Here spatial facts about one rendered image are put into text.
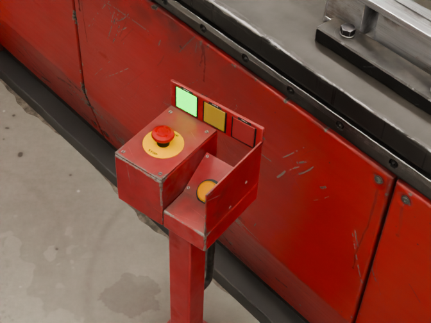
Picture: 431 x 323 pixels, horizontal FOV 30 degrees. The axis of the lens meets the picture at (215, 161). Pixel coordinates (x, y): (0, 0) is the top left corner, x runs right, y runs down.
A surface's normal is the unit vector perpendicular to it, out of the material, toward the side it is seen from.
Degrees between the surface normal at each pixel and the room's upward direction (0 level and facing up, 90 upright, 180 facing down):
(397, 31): 90
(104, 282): 0
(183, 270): 90
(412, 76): 0
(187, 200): 0
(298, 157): 90
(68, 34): 90
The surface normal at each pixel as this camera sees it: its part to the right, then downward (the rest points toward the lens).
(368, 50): 0.03, -0.69
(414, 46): -0.74, 0.47
